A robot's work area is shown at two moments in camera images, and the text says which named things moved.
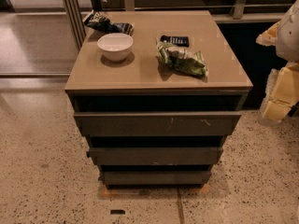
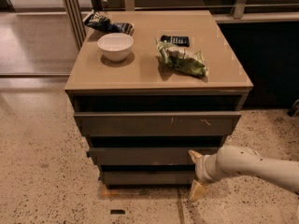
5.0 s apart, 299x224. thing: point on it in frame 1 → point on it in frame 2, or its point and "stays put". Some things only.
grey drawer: [156, 156] stays put
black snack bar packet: [182, 41] stays put
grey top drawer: [156, 123] stays put
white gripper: [290, 36] → [201, 170]
